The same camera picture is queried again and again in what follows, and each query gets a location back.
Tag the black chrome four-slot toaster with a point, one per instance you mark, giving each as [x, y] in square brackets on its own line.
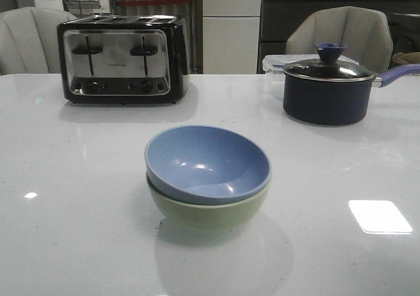
[124, 59]

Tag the dark kitchen counter cabinet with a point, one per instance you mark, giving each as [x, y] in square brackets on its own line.
[280, 18]

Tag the blue bowl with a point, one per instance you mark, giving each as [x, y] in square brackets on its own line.
[205, 165]

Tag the beige chair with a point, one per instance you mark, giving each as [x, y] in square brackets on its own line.
[29, 43]
[365, 32]

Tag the beige chair left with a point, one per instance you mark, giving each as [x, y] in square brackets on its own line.
[29, 43]

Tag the beige chair right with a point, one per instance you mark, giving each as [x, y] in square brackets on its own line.
[365, 32]

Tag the green bowl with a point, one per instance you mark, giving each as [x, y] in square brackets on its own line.
[208, 217]

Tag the dark blue saucepan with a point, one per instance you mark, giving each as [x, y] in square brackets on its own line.
[335, 102]

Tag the glass pot lid blue knob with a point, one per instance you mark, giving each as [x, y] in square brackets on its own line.
[328, 66]

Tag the clear plastic food container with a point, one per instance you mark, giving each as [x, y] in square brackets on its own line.
[274, 63]

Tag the white refrigerator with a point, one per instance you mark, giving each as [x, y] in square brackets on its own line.
[230, 36]

